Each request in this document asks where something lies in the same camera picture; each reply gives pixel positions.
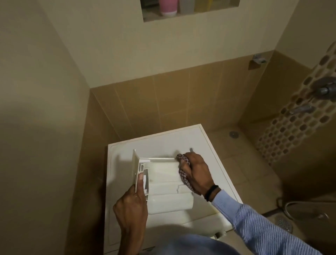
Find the person's right hand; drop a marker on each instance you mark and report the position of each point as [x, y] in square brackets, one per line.
[199, 176]

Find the person's left hand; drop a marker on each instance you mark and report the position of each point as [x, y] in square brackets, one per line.
[131, 207]

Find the person's right thumb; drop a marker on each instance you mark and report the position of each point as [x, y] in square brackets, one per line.
[185, 166]

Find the person's left thumb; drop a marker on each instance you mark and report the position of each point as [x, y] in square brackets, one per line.
[140, 184]

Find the checkered cleaning cloth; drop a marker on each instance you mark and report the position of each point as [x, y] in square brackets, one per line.
[183, 174]

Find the white detergent drawer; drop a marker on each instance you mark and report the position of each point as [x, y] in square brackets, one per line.
[168, 184]

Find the person's right forearm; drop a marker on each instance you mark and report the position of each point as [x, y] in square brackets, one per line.
[257, 226]

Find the person's left forearm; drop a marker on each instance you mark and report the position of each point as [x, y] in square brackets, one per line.
[133, 243]

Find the white washing machine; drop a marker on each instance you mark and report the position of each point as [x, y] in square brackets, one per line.
[162, 143]

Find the black wristband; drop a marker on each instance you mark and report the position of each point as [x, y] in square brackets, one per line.
[210, 193]

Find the round floor drain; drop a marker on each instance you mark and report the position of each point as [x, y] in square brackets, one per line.
[234, 134]

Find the person's blue shirt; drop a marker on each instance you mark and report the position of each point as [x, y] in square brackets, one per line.
[194, 245]

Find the perforated floor drain cover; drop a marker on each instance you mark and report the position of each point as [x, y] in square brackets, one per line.
[284, 224]

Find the white translucent bottle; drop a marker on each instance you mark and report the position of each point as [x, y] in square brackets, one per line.
[187, 5]

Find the pink bottle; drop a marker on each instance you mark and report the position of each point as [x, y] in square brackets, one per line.
[168, 6]

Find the chrome shower valve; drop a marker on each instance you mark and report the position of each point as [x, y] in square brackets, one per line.
[326, 89]

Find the yellow bottle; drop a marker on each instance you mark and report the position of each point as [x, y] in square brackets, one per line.
[203, 4]

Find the chrome wall tap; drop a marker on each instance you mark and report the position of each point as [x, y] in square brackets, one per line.
[258, 59]

